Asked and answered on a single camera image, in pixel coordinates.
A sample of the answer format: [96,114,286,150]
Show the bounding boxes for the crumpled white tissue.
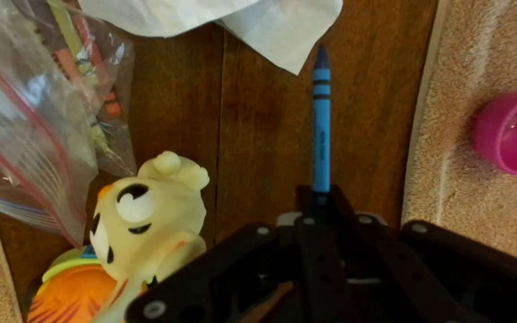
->
[78,0,345,78]

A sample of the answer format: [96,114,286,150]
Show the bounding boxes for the plain tan towel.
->
[401,0,517,272]

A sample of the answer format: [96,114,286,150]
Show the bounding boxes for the pink plastic cup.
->
[473,90,517,178]

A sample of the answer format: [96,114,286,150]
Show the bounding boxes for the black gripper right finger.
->
[320,185,517,323]

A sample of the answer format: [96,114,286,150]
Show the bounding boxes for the cream bunny toy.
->
[87,150,212,323]

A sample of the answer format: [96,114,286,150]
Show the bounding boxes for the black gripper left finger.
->
[124,185,324,323]

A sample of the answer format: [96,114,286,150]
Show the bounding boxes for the blue crayon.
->
[309,44,334,196]

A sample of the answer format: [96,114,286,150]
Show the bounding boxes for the pile of toy food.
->
[26,248,130,323]

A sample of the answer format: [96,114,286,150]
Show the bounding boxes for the clear plastic zip bag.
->
[0,0,139,248]

